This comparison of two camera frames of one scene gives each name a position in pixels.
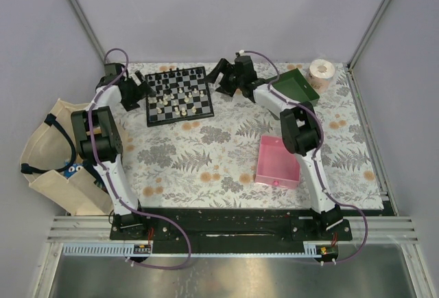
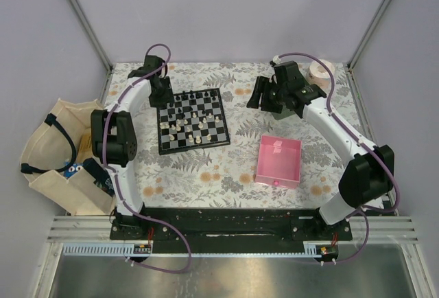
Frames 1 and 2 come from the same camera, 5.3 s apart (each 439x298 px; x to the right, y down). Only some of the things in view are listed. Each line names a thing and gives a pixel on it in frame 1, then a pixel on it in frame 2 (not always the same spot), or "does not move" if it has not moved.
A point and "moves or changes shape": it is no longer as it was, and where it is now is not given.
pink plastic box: (276, 165) does not move
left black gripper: (132, 104) → (167, 98)
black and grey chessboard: (180, 95) moves or changes shape
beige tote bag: (49, 146) does not move
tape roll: (320, 73) does not move
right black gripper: (221, 67) → (254, 101)
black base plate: (232, 225) does not move
